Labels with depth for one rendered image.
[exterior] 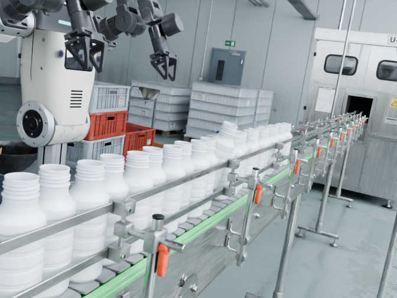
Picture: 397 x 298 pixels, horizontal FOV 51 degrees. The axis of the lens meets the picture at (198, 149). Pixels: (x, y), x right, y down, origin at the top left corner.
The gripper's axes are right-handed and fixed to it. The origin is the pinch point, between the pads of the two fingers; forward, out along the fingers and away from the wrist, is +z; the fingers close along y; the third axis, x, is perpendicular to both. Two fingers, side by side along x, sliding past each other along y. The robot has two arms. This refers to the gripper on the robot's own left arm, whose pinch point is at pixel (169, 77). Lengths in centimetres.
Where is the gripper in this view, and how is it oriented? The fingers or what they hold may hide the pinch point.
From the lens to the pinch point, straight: 155.7
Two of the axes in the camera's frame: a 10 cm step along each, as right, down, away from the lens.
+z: 2.6, 9.6, -0.4
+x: -8.8, 2.6, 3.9
